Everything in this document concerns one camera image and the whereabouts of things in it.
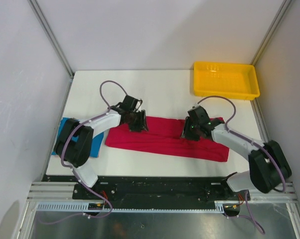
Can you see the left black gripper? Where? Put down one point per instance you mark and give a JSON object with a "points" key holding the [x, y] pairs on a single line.
{"points": [[142, 125]]}

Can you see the yellow plastic tray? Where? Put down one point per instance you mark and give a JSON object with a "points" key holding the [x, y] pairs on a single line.
{"points": [[229, 80]]}

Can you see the folded blue t shirt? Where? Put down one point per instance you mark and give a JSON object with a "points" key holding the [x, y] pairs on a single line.
{"points": [[96, 141]]}

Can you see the aluminium frame post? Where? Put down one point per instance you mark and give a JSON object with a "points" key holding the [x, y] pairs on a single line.
{"points": [[273, 28], [38, 12]]}

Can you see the right aluminium frame post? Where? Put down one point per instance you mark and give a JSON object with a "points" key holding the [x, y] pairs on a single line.
{"points": [[273, 28]]}

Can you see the grey slotted cable duct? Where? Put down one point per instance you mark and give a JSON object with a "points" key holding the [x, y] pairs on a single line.
{"points": [[94, 207]]}

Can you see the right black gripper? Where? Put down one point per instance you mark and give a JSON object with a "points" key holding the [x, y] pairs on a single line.
{"points": [[186, 132]]}

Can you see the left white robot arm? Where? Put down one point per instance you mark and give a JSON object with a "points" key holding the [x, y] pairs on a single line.
{"points": [[74, 143]]}

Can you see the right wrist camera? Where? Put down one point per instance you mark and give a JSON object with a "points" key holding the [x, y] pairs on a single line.
{"points": [[198, 115]]}

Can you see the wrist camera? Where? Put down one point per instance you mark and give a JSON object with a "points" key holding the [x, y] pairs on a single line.
{"points": [[131, 104], [198, 115]]}

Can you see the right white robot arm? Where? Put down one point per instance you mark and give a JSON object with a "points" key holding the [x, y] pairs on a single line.
{"points": [[268, 168]]}

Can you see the red polo shirt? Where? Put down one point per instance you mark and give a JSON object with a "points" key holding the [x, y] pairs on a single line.
{"points": [[164, 137]]}

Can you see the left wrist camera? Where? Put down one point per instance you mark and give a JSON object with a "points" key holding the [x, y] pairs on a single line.
{"points": [[131, 104]]}

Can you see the left aluminium frame post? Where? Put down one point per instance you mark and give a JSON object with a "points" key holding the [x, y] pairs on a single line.
{"points": [[38, 12]]}

